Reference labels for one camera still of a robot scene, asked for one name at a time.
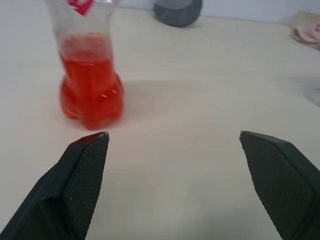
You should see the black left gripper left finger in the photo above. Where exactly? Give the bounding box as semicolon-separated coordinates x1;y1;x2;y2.
0;131;110;240

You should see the grey visor cap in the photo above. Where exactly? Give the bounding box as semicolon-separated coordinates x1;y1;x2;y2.
152;0;204;29

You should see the plastic bottle with red liquid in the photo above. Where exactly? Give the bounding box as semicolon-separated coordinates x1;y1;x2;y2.
45;0;125;131

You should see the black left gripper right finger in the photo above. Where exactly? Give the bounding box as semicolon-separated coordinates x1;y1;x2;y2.
239;130;320;240

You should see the pink cloth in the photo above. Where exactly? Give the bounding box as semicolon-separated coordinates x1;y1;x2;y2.
288;20;320;51

